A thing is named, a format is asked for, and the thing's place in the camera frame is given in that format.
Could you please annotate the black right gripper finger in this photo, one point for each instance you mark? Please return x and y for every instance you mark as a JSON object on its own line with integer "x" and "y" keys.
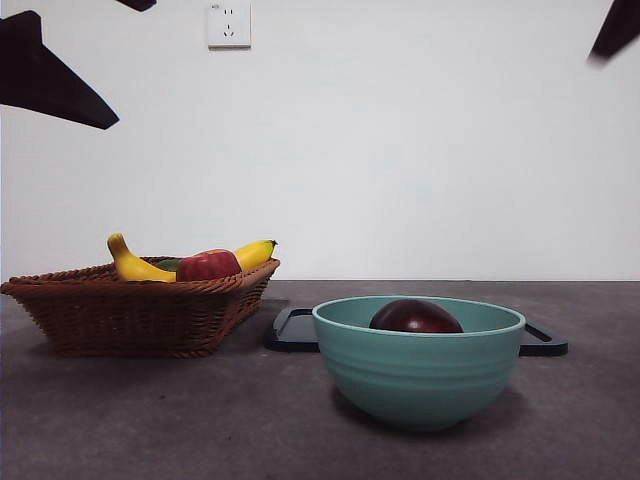
{"x": 620, "y": 27}

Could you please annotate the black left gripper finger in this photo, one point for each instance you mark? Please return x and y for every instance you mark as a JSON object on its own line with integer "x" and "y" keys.
{"x": 45, "y": 80}
{"x": 137, "y": 4}

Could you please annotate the dark purple plum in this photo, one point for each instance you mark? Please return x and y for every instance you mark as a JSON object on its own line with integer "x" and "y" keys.
{"x": 415, "y": 317}

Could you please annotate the teal ceramic bowl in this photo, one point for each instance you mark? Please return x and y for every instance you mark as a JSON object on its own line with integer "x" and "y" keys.
{"x": 420, "y": 380}

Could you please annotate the yellow banana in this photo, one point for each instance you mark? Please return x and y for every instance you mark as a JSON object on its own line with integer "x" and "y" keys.
{"x": 135, "y": 267}

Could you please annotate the green avocado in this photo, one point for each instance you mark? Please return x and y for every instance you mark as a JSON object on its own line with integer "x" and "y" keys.
{"x": 167, "y": 265}

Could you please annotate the red apple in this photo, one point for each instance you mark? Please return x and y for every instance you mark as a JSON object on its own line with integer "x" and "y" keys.
{"x": 207, "y": 266}

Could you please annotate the brown wicker basket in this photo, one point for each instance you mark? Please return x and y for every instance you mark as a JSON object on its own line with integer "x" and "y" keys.
{"x": 130, "y": 320}

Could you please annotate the black rectangular tray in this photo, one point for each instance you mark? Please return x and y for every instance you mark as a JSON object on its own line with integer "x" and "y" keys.
{"x": 295, "y": 336}

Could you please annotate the white wall socket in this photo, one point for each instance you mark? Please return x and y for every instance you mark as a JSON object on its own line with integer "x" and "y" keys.
{"x": 229, "y": 25}

